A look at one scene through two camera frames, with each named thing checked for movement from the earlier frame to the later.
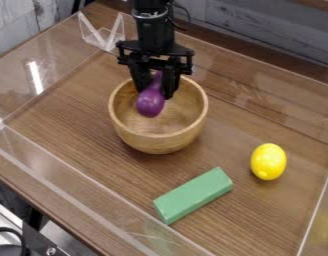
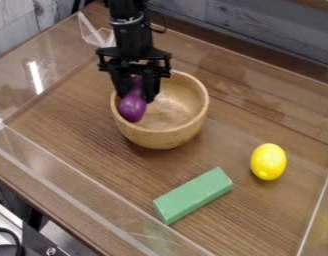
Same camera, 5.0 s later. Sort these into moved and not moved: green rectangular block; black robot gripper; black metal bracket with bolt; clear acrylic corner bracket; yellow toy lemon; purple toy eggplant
Moved: purple toy eggplant; black robot gripper
Not moved: green rectangular block; black metal bracket with bolt; yellow toy lemon; clear acrylic corner bracket
